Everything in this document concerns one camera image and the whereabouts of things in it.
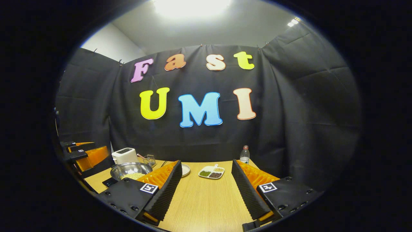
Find white toaster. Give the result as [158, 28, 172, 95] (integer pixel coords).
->
[111, 148, 139, 165]

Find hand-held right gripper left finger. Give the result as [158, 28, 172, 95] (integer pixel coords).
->
[98, 160, 183, 226]

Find white divided dish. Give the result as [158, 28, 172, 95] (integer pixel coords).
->
[198, 164, 225, 179]

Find long ceiling light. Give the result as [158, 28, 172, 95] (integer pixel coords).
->
[153, 0, 232, 18]

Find clear plastic water bottle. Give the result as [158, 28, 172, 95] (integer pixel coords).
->
[240, 145, 250, 165]

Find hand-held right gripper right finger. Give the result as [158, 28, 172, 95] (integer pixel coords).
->
[231, 159, 322, 232]

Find black backdrop cloth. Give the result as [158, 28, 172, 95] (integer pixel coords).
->
[55, 23, 362, 190]

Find stainless steel pot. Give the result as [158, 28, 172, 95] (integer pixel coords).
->
[110, 162, 153, 181]

